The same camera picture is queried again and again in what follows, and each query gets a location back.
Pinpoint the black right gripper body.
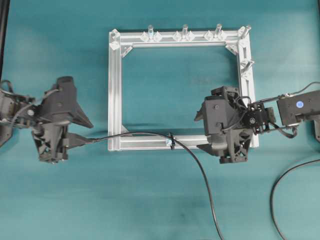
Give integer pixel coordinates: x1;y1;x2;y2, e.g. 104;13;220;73
202;86;252;164

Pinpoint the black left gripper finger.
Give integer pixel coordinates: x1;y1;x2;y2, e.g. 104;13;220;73
66;132;88;148
71;101;94;129

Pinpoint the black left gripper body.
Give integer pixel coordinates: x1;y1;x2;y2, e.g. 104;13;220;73
31;76;78;164

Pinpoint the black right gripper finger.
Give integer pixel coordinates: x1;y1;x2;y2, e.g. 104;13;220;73
194;104;204;122
196;143;213;153

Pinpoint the black usb cable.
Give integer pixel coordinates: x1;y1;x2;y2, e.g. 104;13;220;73
83;131;225;240

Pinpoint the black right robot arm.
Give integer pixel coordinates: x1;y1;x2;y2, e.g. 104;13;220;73
194;86;320;164

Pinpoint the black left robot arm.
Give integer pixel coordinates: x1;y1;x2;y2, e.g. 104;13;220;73
0;76;95;164

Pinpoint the black zip tie loop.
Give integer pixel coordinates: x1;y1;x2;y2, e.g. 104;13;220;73
165;132;176;150

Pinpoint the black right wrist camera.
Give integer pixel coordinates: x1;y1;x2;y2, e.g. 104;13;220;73
202;96;240;136

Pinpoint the black power cable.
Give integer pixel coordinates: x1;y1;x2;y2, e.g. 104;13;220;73
270;159;320;240

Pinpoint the side steel post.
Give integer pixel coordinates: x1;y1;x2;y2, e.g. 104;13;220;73
240;59;255;73

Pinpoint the middle steel post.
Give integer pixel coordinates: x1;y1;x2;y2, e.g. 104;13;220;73
181;24;188;40

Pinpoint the aluminium extrusion frame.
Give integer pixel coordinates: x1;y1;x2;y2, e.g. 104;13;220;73
107;26;256;151

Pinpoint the corner steel post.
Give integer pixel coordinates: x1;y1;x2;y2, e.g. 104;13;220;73
110;29;119;41
240;24;252;39

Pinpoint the far corner steel post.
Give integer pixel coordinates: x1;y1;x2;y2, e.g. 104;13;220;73
240;24;252;39

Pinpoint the steel post with blue tape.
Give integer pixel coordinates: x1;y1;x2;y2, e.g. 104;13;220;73
148;24;154;40

